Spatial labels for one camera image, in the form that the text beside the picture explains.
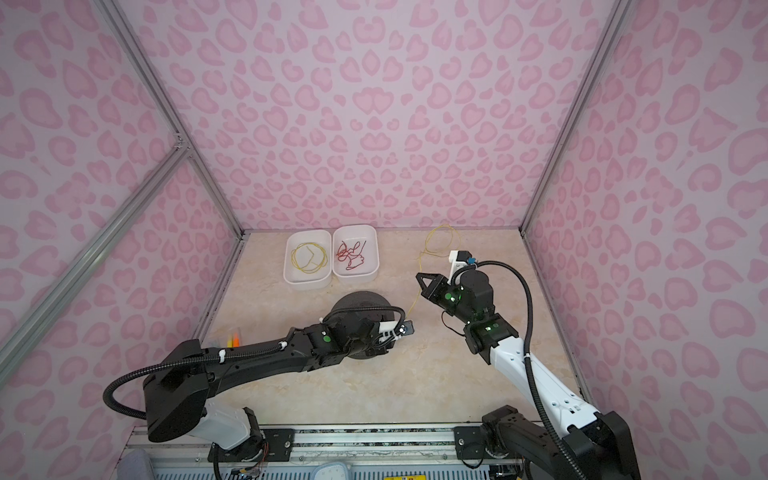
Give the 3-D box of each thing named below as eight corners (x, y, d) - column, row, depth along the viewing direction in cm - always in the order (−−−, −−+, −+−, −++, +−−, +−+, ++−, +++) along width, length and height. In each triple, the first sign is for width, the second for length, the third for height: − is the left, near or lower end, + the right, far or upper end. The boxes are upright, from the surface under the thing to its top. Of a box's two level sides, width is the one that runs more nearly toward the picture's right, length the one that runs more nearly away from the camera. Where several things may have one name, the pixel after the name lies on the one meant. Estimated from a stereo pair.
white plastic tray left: (279, 291, 105) (273, 280, 100) (294, 241, 120) (289, 230, 115) (330, 291, 104) (327, 280, 99) (338, 241, 119) (336, 230, 115)
